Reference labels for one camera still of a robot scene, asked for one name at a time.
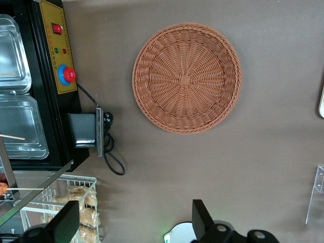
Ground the clear acrylic bottle rack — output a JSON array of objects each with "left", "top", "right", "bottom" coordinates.
[{"left": 305, "top": 165, "right": 324, "bottom": 225}]

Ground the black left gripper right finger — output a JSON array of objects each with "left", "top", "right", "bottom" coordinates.
[{"left": 192, "top": 199, "right": 279, "bottom": 243}]

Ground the black machine power cable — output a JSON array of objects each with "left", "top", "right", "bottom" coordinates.
[{"left": 75, "top": 82, "right": 126, "bottom": 176}]

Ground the white wire basket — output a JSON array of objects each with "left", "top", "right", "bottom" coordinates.
[{"left": 12, "top": 174, "right": 104, "bottom": 243}]

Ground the cream plastic tray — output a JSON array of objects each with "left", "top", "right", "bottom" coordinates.
[{"left": 318, "top": 85, "right": 324, "bottom": 119}]

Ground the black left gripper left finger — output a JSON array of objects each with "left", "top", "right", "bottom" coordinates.
[{"left": 19, "top": 200, "right": 80, "bottom": 243}]

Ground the wooden skewer with food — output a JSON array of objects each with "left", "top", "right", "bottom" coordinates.
[{"left": 0, "top": 182, "right": 45, "bottom": 200}]

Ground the clear fried snack packet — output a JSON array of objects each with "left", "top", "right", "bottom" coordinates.
[
  {"left": 70, "top": 226, "right": 100, "bottom": 243},
  {"left": 77, "top": 205, "right": 101, "bottom": 228},
  {"left": 53, "top": 185, "right": 98, "bottom": 206}
]

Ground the black food warmer machine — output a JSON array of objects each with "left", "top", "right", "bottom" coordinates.
[{"left": 0, "top": 0, "right": 105, "bottom": 230}]

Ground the steel food pan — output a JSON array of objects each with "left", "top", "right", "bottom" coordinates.
[
  {"left": 0, "top": 95, "right": 50, "bottom": 160},
  {"left": 0, "top": 14, "right": 32, "bottom": 93}
]

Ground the round brown wicker basket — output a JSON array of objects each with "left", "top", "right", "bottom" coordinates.
[{"left": 131, "top": 22, "right": 242, "bottom": 134}]

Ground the red emergency stop button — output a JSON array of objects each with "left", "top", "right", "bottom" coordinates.
[{"left": 57, "top": 64, "right": 76, "bottom": 86}]

